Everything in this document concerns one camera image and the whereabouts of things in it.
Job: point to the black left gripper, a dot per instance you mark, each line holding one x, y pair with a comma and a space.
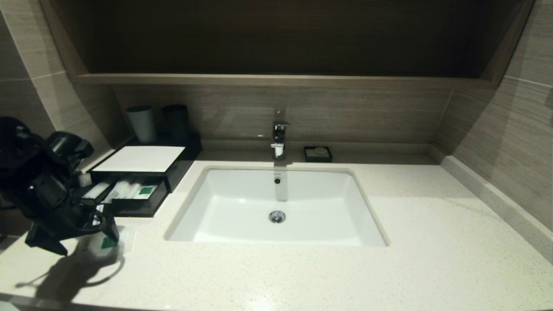
56, 207

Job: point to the small clear green-label sachet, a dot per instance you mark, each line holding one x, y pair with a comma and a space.
108, 244

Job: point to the black pull-out drawer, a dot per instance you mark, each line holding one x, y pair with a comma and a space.
147, 208

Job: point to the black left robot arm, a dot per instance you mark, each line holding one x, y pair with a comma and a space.
30, 155

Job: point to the black drawer box housing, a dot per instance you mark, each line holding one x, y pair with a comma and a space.
180, 171

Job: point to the wide white wrapped packet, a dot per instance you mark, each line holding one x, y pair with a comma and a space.
96, 190

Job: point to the narrow white wrapped packet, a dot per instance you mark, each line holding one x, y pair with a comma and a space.
135, 189

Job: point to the flat white green-label packet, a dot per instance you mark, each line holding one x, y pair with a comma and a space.
147, 190

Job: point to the white paper card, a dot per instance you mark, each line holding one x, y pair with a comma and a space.
142, 158

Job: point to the pale grey cup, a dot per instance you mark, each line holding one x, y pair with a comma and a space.
141, 124

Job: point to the black cup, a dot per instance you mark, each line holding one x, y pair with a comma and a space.
175, 124

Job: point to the chrome drain stopper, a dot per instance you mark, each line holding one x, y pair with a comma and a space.
277, 216

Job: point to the chrome faucet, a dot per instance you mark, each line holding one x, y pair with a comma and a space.
279, 134

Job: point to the white ceramic sink basin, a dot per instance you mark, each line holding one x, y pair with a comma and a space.
311, 207

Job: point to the black soap dish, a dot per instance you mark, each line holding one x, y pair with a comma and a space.
307, 159

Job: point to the round beige soap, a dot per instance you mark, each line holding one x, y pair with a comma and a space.
320, 151

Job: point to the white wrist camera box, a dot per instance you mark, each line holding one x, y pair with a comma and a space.
84, 179

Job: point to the wooden wall shelf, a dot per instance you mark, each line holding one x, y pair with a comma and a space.
281, 80

